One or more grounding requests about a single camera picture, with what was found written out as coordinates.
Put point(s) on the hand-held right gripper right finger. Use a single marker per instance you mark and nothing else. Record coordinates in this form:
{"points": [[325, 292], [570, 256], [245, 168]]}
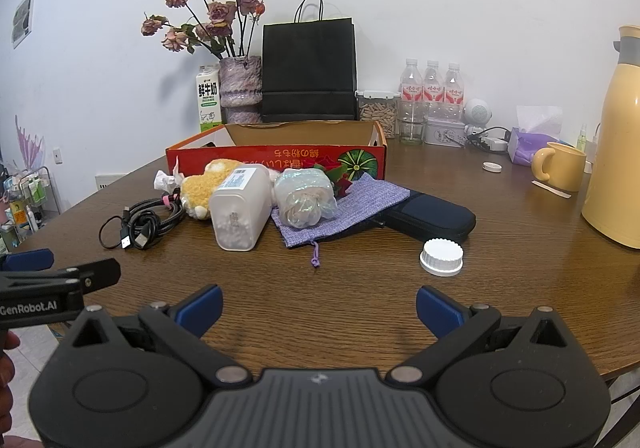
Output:
{"points": [[435, 310]]}

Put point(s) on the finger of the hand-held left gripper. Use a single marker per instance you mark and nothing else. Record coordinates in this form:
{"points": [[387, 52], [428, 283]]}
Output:
{"points": [[30, 259], [100, 272]]}

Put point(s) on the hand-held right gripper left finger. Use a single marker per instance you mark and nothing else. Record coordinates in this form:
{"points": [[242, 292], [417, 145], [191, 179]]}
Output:
{"points": [[202, 308]]}

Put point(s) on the large white ribbed lid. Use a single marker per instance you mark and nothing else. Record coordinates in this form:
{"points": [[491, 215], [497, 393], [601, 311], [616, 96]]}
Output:
{"points": [[441, 258]]}

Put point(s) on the dark blue case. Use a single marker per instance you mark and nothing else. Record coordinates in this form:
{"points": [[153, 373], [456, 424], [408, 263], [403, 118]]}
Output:
{"points": [[435, 218]]}

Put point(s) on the white plastic container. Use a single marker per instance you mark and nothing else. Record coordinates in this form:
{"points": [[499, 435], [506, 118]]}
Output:
{"points": [[237, 213]]}

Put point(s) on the white tissue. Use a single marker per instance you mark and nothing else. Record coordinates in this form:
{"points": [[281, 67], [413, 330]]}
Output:
{"points": [[165, 180]]}

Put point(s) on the yellow plush toy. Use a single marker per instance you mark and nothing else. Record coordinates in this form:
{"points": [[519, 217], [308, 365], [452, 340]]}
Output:
{"points": [[200, 188]]}

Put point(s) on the iridescent bag with flower ball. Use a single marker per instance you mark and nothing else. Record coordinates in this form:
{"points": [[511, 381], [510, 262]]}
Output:
{"points": [[302, 200]]}

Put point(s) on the red artificial rose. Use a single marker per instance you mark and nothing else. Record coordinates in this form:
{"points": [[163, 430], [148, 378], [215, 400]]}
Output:
{"points": [[342, 183]]}

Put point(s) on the red cardboard box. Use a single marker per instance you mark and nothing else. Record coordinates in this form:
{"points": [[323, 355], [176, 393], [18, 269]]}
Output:
{"points": [[260, 156]]}

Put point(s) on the brown wooden desktop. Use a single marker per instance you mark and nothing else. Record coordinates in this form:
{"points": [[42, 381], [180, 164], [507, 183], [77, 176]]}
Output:
{"points": [[350, 288]]}

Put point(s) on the person's left hand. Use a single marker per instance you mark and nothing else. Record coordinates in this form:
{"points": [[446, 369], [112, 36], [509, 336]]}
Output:
{"points": [[7, 340]]}

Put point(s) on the metal storage rack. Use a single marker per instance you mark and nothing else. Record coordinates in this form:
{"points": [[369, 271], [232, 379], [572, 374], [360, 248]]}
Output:
{"points": [[30, 198]]}

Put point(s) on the small white round lid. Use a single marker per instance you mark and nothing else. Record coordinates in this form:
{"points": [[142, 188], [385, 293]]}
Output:
{"points": [[492, 166]]}

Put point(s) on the flat wooden stick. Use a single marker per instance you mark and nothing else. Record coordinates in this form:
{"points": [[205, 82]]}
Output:
{"points": [[550, 189]]}

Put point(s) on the white power adapter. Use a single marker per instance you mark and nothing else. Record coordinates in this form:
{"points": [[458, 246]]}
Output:
{"points": [[495, 143]]}

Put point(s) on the white tin box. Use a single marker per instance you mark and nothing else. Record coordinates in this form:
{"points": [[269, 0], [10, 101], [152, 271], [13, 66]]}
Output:
{"points": [[445, 132]]}

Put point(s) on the clear drinking glass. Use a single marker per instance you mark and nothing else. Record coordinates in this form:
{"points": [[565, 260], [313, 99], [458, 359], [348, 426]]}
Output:
{"points": [[412, 132]]}

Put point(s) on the purple tissue pack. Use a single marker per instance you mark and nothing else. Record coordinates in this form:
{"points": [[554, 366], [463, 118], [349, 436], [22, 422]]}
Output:
{"points": [[525, 147]]}

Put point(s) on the yellow mug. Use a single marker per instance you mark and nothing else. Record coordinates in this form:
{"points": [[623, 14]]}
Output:
{"points": [[565, 167]]}

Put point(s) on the white round device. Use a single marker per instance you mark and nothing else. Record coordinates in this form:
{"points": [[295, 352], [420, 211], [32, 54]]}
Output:
{"points": [[479, 111]]}

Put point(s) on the green white milk carton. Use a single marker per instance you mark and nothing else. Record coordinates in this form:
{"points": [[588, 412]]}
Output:
{"points": [[207, 97]]}

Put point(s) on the clear pellet storage container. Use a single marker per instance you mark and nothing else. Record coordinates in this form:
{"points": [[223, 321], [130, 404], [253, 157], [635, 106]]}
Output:
{"points": [[377, 112]]}

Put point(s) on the purple marbled vase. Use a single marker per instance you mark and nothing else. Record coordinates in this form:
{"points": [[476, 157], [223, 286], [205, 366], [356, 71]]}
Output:
{"points": [[240, 87]]}

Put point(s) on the small spray bottle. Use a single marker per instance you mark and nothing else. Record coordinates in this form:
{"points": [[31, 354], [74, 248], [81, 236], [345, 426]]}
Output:
{"points": [[581, 141]]}

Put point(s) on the clear water bottle red label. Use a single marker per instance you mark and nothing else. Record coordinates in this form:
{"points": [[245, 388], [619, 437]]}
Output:
{"points": [[454, 87], [411, 82], [433, 85]]}

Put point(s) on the yellow thermos jug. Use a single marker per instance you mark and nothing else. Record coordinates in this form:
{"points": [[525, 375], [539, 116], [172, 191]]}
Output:
{"points": [[615, 152]]}

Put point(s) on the black paper bag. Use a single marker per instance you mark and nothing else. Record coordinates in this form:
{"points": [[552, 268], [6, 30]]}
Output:
{"points": [[307, 67]]}

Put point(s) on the dried rose bouquet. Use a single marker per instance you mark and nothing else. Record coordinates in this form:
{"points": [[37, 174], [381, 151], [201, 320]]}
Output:
{"points": [[220, 10]]}

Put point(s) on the white wall vent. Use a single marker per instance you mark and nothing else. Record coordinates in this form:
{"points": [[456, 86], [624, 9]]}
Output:
{"points": [[107, 180]]}

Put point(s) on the white wall socket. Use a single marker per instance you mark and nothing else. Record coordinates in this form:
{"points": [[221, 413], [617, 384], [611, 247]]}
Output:
{"points": [[57, 156]]}

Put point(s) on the purple flower wall sticker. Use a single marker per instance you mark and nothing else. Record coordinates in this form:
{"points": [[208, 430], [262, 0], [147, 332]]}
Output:
{"points": [[27, 142]]}

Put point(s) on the wall poster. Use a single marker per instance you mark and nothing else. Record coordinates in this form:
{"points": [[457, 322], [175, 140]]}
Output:
{"points": [[22, 20]]}

